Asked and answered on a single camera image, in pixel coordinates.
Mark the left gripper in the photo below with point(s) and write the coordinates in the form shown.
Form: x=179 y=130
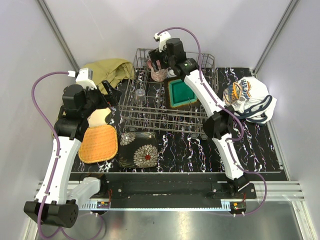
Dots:
x=115 y=94

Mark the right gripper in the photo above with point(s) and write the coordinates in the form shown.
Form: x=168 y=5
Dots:
x=155 y=55

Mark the pink skull pattern mug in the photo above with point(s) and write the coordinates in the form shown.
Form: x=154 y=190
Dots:
x=157 y=76

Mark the clear drinking glass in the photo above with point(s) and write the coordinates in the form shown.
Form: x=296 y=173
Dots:
x=140 y=97

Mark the teal square ceramic dish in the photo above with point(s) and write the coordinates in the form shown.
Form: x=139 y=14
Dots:
x=179 y=96

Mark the red patterned bowl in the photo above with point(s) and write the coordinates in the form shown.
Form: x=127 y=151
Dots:
x=171 y=74

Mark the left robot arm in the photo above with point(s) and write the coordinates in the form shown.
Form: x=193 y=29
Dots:
x=53 y=205

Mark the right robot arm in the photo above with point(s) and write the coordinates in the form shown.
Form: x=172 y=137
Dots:
x=220 y=118

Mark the olive green cloth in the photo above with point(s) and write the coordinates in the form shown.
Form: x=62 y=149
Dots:
x=110 y=72

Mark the cream round floral plate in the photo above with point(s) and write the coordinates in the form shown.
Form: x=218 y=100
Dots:
x=100 y=117

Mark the woven bamboo basket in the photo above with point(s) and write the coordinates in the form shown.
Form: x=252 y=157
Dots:
x=100 y=143

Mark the black floral square plate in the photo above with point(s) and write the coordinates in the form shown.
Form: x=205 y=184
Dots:
x=138 y=149

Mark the white printed t-shirt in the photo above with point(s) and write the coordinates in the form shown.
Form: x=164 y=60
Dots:
x=250 y=100

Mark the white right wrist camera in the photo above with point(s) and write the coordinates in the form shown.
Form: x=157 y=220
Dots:
x=162 y=38

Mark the grey wire dish rack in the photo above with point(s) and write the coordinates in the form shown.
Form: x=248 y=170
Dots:
x=154 y=115

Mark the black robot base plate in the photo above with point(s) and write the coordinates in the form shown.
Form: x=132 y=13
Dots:
x=171 y=191

